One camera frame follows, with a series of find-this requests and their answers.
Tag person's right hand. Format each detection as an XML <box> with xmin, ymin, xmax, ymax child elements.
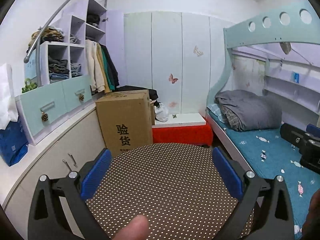
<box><xmin>302</xmin><ymin>190</ymin><xmax>320</xmax><ymax>240</ymax></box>

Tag person's left hand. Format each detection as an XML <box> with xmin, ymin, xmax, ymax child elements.
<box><xmin>114</xmin><ymin>215</ymin><xmax>150</xmax><ymax>240</ymax></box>

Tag teal bed mattress cover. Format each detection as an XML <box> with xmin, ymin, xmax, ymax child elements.
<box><xmin>206</xmin><ymin>109</ymin><xmax>319</xmax><ymax>239</ymax></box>

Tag white curved cabinet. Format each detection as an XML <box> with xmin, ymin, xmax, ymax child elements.
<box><xmin>4</xmin><ymin>110</ymin><xmax>105</xmax><ymax>239</ymax></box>

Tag grey folded quilt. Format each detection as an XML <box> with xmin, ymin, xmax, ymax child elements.
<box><xmin>215</xmin><ymin>90</ymin><xmax>282</xmax><ymax>132</ymax></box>

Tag blue shopping bag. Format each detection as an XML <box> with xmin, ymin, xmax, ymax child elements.
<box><xmin>0</xmin><ymin>118</ymin><xmax>28</xmax><ymax>166</ymax></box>

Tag blue checked pillow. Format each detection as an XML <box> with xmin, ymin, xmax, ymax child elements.
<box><xmin>207</xmin><ymin>103</ymin><xmax>228</xmax><ymax>124</ymax></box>

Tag teal drawer unit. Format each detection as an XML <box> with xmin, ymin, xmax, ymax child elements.
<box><xmin>15</xmin><ymin>75</ymin><xmax>93</xmax><ymax>146</ymax></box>

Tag white hanging bag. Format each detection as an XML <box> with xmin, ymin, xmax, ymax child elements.
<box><xmin>0</xmin><ymin>63</ymin><xmax>18</xmax><ymax>130</ymax></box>

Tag large cardboard box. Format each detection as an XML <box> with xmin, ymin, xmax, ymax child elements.
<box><xmin>95</xmin><ymin>90</ymin><xmax>153</xmax><ymax>157</ymax></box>

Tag red covered bench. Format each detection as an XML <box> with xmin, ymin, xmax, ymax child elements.
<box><xmin>152</xmin><ymin>118</ymin><xmax>214</xmax><ymax>146</ymax></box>

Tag white plastic bag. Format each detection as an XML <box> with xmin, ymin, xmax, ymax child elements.
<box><xmin>155</xmin><ymin>103</ymin><xmax>169</xmax><ymax>122</ymax></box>

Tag hanging clothes on rack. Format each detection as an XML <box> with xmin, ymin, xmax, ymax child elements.
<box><xmin>85</xmin><ymin>40</ymin><xmax>119</xmax><ymax>94</ymax></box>

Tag metal stair handrail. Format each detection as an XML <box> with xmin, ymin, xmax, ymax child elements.
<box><xmin>23</xmin><ymin>0</ymin><xmax>111</xmax><ymax>65</ymax></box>

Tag lavender cubby shelf unit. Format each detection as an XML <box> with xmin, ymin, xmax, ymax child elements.
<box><xmin>40</xmin><ymin>0</ymin><xmax>107</xmax><ymax>86</ymax></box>

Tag teal bunk bed frame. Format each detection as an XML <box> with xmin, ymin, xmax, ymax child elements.
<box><xmin>205</xmin><ymin>3</ymin><xmax>320</xmax><ymax>240</ymax></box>

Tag pink butterfly wall sticker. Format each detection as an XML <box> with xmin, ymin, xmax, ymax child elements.
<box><xmin>168</xmin><ymin>73</ymin><xmax>178</xmax><ymax>84</ymax></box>

